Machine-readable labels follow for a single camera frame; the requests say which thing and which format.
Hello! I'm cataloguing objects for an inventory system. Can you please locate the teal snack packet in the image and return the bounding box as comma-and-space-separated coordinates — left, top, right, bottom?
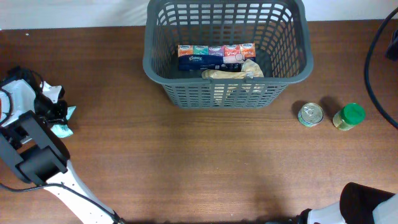
50, 106, 76, 138

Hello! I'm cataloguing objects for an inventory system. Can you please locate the Kleenex tissue multipack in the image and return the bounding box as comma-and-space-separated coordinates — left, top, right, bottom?
177, 43, 256, 72

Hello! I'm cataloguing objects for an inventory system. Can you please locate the tan vacuum food pouch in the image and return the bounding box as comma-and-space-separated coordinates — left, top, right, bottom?
201, 58, 265, 105

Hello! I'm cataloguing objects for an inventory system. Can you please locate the small tin can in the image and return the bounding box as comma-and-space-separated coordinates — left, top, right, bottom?
298, 103, 324, 127

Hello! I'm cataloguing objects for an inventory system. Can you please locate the green lid glass jar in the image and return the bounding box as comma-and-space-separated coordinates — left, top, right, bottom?
332, 103, 366, 131

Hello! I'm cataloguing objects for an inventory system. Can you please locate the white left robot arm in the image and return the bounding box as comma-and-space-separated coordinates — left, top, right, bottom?
1, 66, 125, 223

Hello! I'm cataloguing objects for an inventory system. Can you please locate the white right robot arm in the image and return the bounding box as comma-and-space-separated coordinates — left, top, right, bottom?
296, 182, 397, 224

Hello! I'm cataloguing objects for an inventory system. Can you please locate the grey plastic basket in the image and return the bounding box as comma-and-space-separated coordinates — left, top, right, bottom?
143, 0, 313, 108

